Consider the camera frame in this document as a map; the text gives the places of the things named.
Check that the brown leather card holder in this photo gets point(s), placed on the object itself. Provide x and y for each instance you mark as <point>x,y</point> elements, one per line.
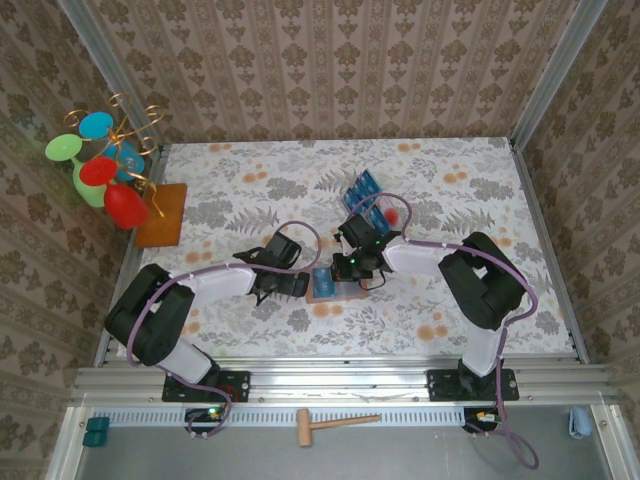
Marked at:
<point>350,292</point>

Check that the clear plastic card tray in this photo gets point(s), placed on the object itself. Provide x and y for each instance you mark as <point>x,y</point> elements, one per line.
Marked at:
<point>347,195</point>

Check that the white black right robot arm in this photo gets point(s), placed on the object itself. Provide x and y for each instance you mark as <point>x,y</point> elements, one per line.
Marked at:
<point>410,257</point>

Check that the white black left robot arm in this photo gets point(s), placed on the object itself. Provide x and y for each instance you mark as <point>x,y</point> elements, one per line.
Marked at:
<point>220,282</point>

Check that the white card with red circle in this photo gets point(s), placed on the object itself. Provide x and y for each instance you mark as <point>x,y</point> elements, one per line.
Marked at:
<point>392,216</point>

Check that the floral patterned table cover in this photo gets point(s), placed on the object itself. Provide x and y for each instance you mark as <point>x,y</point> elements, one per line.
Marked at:
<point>250,175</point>

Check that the wooden mallet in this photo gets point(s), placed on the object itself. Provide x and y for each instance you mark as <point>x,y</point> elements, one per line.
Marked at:
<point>305,427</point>

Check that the small controller board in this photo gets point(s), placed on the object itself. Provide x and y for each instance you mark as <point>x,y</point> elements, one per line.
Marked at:
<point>205,416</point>
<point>482,418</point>

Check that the red plastic goblet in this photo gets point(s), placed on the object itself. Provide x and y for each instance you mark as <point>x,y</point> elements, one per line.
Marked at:
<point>125,207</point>

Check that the grey metal shelf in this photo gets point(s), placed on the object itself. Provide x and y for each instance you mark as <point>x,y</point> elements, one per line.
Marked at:
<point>425,450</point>

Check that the green plastic goblet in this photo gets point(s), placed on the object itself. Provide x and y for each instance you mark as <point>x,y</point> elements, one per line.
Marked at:
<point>90,190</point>

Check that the blue plastic goblet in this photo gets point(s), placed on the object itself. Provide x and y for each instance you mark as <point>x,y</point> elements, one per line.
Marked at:
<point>97,125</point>

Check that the teal block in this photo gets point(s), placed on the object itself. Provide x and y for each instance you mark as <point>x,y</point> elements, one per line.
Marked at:
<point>98,424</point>
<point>95,439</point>

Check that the light blue cloth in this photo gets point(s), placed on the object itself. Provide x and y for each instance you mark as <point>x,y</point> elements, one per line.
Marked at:
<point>580,424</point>

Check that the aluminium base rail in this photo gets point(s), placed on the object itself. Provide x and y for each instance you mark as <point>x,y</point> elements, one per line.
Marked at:
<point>325,380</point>

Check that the aluminium table side rail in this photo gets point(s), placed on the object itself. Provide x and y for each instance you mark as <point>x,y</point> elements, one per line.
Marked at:
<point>129,270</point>
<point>530,200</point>

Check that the aluminium frame post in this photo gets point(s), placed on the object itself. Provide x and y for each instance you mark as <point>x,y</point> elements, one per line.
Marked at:
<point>109,65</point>
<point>559,65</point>

